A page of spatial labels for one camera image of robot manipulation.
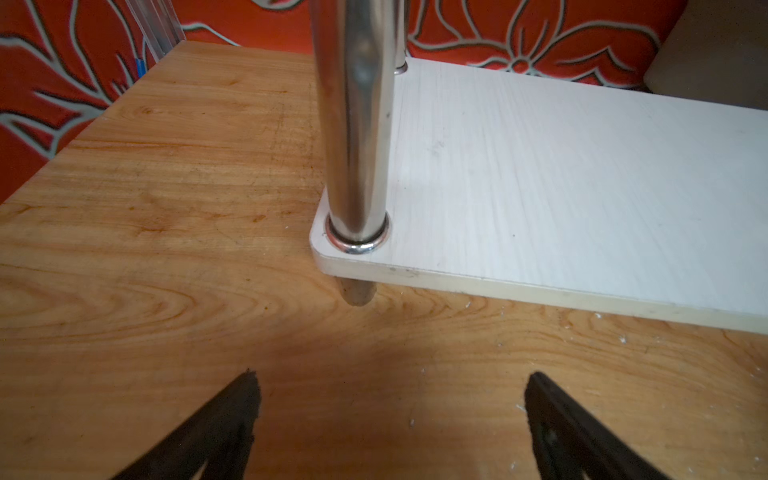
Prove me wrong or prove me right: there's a white two-tier shelf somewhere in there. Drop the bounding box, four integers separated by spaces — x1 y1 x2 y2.
310 1 767 333

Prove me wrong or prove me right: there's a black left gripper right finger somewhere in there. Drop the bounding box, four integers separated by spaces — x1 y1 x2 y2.
524 372 667 479

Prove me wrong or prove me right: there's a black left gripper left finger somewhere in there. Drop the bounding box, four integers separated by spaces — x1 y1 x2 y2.
115 370 261 479

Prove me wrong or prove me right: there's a grey plastic storage box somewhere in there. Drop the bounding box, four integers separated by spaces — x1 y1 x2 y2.
644 0 767 110

